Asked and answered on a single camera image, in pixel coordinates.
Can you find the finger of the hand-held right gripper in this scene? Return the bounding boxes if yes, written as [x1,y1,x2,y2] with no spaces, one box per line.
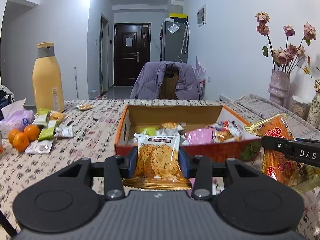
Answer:
[261,135,320,168]
[294,137,320,143]

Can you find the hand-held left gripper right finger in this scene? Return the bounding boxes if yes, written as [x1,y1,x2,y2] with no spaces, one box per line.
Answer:
[179,146,278,200]

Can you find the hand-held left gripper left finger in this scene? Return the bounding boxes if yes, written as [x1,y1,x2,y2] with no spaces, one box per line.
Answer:
[51,147,138,200]

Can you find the orange stick snack packet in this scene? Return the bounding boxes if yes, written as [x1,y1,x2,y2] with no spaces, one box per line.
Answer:
[244,114,320,194]

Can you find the orange cardboard box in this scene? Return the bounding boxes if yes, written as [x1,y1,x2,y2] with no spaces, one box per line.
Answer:
[114,104,262,162]

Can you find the speckled vase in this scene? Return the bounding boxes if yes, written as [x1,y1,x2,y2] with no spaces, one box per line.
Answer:
[306,95,320,129]

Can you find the crumpled white snack packet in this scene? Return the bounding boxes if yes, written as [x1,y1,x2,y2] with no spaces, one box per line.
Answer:
[157,127,187,140]

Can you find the glass storage jar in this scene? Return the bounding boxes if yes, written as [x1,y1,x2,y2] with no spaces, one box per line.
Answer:
[291,95,312,118]

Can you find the grey quilted blanket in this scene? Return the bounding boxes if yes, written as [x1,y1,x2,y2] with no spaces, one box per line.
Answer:
[234,94,320,140]

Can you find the yellow flower branches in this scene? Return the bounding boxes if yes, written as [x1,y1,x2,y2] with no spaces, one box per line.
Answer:
[301,65,320,95]

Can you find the pink ceramic vase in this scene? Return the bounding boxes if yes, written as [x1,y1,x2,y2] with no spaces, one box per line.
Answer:
[268,69,291,107]

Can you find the flat white snack packet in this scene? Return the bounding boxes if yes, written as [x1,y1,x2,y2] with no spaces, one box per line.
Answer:
[24,139,54,155]
[54,126,74,138]

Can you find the wooden chair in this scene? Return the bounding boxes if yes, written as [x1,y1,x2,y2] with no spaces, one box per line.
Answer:
[159,69,179,100]

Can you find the purple padded jacket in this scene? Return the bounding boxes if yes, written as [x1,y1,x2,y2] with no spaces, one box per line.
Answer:
[130,61,202,100]

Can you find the dried rose bouquet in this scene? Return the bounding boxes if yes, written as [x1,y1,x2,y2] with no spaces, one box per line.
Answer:
[255,12,317,74]

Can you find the small orange cracker packet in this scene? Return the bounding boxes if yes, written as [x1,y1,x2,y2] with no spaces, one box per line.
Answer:
[49,110,67,121]

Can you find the small green snack packet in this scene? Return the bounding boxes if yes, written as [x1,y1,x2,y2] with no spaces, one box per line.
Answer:
[32,108,50,127]
[37,120,58,141]

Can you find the pink paper bag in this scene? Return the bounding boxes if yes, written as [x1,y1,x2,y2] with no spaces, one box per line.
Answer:
[195,55,208,98]

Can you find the dark entrance door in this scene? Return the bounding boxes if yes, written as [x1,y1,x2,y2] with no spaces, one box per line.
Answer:
[114,22,152,87]

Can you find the orange fruit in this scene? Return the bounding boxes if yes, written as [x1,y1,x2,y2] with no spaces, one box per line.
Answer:
[24,124,41,142]
[8,129,20,144]
[13,132,30,152]

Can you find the grey interior door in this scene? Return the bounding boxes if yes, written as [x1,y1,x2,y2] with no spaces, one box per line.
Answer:
[100,15,110,95]

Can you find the yellow thermos bottle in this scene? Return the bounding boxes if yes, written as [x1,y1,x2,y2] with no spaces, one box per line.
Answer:
[32,42,65,113]

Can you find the grey refrigerator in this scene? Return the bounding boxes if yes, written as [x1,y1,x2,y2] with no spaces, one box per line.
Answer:
[161,20,190,64]

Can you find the purple tissue pack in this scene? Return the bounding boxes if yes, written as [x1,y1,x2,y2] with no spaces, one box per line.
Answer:
[0,99,35,139]

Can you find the white folded umbrella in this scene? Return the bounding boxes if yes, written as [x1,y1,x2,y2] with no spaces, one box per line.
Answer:
[180,22,190,55]

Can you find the dark clothes pile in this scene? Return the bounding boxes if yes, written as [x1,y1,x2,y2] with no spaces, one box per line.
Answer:
[0,85,15,120]

